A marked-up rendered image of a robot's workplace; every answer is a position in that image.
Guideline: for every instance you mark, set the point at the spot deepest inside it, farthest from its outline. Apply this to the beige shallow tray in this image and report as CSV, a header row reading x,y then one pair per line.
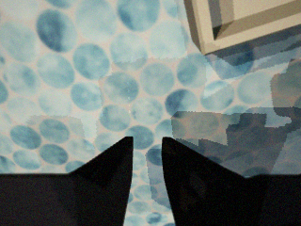
x,y
217,25

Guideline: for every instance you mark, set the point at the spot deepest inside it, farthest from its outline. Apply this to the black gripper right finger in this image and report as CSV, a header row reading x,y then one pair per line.
x,y
203,193

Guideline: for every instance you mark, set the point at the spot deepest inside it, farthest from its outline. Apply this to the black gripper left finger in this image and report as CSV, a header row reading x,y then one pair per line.
x,y
96,194

